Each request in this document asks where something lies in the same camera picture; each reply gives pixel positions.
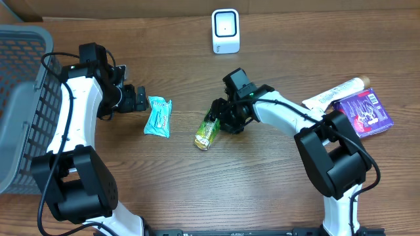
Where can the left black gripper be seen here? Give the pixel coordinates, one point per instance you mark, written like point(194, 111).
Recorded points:
point(132, 98)

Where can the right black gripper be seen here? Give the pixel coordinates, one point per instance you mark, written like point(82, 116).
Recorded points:
point(222, 113)

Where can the teal plastic packet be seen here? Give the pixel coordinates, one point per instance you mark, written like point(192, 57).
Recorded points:
point(158, 123)

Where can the green yellow snack packet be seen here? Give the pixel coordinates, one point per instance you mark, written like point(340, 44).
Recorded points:
point(207, 132)

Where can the white bamboo print tube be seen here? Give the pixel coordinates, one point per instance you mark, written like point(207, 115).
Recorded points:
point(322, 101)

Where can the purple Carefree pad pack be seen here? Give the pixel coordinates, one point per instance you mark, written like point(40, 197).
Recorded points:
point(365, 112)

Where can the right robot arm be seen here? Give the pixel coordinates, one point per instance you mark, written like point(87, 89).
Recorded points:
point(333, 156)

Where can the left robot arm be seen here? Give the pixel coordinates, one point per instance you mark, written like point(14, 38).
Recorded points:
point(75, 183)

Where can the white barcode scanner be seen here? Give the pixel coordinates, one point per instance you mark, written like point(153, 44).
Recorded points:
point(225, 31)

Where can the grey plastic basket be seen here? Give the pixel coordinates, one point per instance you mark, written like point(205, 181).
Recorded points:
point(30, 105)

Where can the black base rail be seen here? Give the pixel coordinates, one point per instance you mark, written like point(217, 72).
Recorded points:
point(299, 231)

